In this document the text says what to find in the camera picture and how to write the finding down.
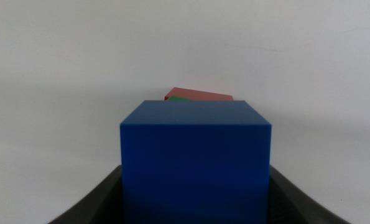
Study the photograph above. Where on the red cube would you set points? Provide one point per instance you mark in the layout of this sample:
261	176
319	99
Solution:
200	94

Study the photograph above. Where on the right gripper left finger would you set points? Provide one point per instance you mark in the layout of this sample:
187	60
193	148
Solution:
104	202

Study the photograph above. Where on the blue cube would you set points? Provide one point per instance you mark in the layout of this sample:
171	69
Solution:
195	161

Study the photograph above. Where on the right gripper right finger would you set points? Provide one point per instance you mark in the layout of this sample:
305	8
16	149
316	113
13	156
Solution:
290	202

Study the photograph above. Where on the green cube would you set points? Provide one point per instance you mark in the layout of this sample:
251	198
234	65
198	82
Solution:
178	98

